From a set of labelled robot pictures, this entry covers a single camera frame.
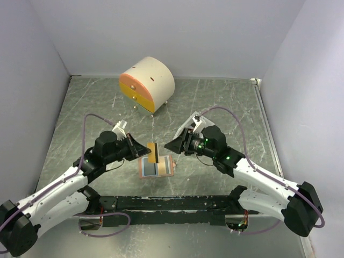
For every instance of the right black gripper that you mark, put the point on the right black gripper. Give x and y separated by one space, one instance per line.
182 143

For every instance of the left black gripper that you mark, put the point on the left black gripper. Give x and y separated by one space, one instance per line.
135 150

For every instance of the pink leather card holder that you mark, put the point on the pink leather card holder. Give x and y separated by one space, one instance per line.
140 166

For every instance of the white plastic card bin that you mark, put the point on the white plastic card bin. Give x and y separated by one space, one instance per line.
189 124

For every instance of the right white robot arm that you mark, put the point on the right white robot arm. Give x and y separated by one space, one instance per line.
297 205

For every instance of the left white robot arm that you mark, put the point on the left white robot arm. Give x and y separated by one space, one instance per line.
23 222

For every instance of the cream round drawer cabinet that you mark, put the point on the cream round drawer cabinet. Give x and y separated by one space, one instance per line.
148 85

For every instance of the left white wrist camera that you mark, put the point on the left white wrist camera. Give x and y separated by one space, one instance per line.
119 129

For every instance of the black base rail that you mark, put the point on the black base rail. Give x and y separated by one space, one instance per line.
159 210

